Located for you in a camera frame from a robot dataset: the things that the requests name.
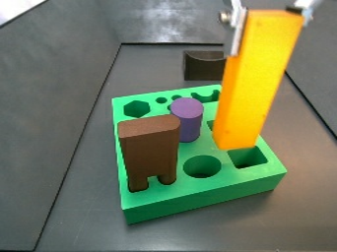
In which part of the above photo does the purple cylinder peg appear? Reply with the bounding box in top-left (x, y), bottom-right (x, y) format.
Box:
top-left (170, 97), bottom-right (205, 143)

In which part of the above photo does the black curved fixture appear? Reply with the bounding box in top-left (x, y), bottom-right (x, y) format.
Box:
top-left (184, 50), bottom-right (226, 81)

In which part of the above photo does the green shape-sorter board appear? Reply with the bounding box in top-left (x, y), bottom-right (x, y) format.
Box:
top-left (113, 85), bottom-right (288, 224)

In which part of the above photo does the yellow rectangular block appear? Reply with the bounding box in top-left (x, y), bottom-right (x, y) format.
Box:
top-left (212, 10), bottom-right (304, 150)

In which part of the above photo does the brown arch-shaped block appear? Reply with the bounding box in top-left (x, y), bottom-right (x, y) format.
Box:
top-left (118, 114), bottom-right (181, 192)

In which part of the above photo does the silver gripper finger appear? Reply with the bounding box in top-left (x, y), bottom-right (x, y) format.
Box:
top-left (218, 0), bottom-right (248, 56)
top-left (287, 0), bottom-right (324, 27)

